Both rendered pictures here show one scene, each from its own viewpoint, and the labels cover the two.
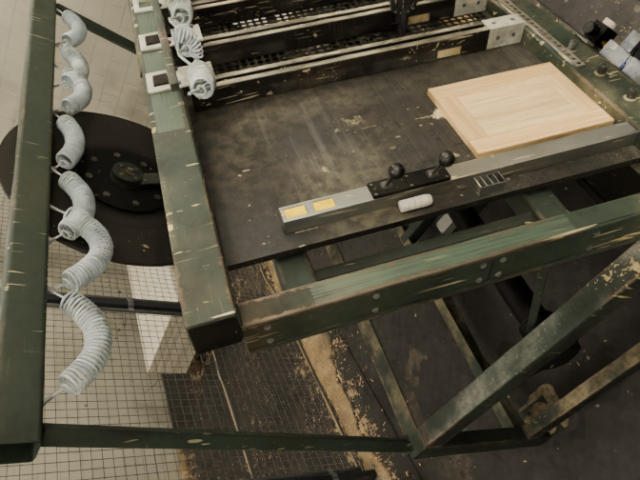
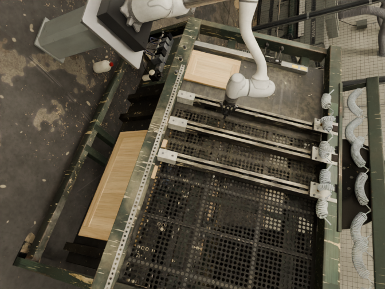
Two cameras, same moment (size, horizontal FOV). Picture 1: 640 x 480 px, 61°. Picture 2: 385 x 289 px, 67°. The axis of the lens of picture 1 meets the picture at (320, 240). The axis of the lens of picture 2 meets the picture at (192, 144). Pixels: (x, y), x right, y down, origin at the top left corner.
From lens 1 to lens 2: 293 cm
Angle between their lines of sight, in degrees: 67
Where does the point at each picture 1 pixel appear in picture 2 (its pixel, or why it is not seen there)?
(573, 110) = (199, 58)
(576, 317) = not seen: hidden behind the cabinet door
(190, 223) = (335, 69)
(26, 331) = (372, 101)
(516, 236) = (256, 34)
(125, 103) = not seen: outside the picture
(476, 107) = (226, 75)
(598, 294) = not seen: hidden behind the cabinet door
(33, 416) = (368, 81)
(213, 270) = (333, 54)
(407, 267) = (285, 41)
